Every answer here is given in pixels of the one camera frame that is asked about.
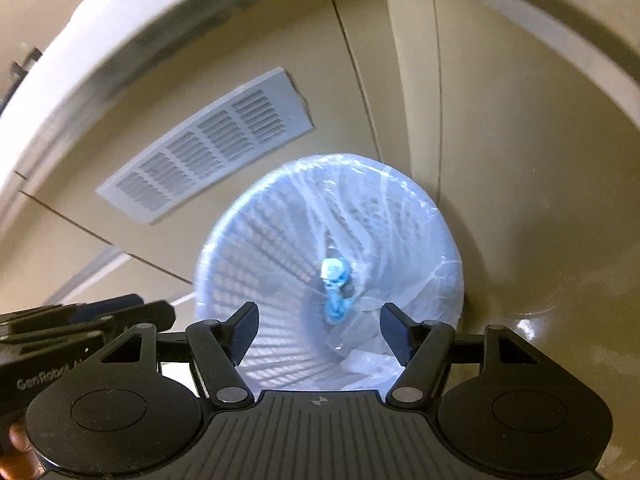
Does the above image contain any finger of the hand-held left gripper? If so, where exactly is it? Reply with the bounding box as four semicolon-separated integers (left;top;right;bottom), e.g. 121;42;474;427
0;294;147;333
0;301;176;361

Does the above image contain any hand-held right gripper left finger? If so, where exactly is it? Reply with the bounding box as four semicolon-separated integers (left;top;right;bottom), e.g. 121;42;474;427
90;302;260;409

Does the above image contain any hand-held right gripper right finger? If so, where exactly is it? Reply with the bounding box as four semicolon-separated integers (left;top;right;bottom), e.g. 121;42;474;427
380;303;551;408

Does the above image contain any clear plastic bin liner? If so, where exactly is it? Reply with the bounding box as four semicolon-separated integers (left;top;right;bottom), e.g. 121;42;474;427
194;154;465;391

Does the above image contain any pale blue mesh waste basket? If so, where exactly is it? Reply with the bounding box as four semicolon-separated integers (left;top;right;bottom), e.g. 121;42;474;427
194;154;465;392

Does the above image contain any blue wrapper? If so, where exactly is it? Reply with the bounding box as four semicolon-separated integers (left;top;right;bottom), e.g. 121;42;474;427
320;257;355;325

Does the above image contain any person's left hand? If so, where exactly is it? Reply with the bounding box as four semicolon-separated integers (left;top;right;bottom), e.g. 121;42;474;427
7;421;43;480

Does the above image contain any grey louvred vent grille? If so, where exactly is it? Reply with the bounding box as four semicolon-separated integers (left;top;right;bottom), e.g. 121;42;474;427
96;67;316;226

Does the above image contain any beige kitchen cabinet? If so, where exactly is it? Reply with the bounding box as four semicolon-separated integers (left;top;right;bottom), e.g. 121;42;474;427
0;0;640;341

